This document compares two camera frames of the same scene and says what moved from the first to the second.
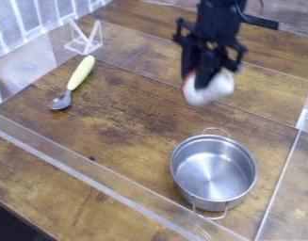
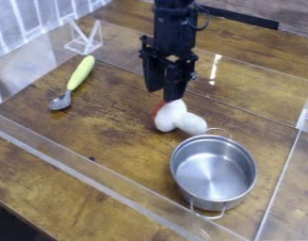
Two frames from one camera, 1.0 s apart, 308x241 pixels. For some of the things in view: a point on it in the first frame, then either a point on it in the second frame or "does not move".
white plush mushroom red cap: (219, 88) -> (173, 116)
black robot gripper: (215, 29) -> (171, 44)
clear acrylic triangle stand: (86, 44) does not move
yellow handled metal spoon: (62, 102) does not move
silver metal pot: (213, 167) does not move
